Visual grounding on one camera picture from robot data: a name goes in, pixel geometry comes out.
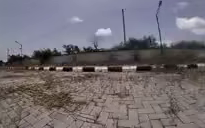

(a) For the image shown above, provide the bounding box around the black and white kerb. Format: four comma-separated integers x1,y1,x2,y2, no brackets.
6,62,205,73

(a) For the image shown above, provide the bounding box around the row of trees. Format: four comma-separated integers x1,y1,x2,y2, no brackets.
0,35,205,66

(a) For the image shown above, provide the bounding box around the street lamp pole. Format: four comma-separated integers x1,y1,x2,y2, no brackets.
155,0,164,56
14,40,24,57

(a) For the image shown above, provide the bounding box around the long grey wall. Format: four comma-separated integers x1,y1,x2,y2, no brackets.
9,48,205,66

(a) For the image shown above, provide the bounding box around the tall thin pole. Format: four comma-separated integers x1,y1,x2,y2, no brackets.
121,8,127,45

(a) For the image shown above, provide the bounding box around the grey brick paved ground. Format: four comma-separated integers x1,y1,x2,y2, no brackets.
0,68,205,128

